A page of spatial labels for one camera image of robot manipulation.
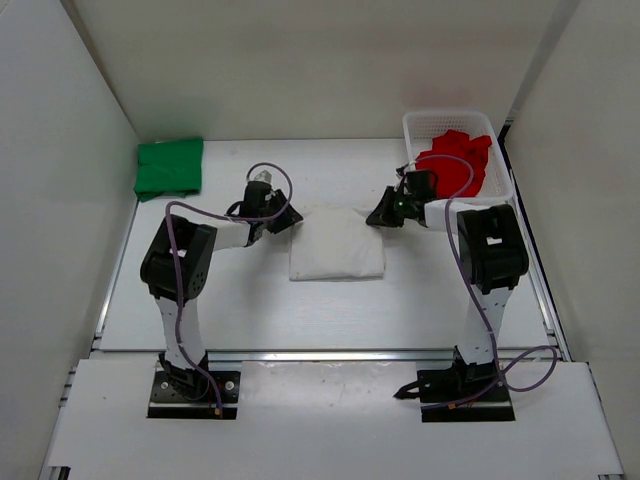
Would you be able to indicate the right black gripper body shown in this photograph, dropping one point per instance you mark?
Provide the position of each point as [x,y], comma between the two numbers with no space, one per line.
[407,204]

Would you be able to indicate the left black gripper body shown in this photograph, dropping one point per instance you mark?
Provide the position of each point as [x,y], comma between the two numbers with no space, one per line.
[265,213]

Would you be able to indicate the red t shirt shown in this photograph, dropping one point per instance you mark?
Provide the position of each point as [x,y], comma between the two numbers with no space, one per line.
[459,162]

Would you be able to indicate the white t shirt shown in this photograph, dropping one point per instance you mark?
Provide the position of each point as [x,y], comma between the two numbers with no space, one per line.
[335,244]

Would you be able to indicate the green t shirt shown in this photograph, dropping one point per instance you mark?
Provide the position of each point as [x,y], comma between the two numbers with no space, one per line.
[171,168]

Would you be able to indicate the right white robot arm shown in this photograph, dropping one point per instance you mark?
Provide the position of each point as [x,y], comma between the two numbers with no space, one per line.
[487,245]

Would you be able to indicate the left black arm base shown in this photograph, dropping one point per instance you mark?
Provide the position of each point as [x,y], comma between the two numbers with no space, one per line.
[167,402]

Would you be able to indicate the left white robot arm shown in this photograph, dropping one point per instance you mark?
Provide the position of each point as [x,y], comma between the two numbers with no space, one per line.
[176,266]

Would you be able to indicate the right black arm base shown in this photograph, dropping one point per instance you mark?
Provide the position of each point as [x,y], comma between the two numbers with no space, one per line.
[460,394]

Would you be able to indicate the white plastic basket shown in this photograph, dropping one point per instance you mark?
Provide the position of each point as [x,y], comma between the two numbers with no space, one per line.
[421,127]

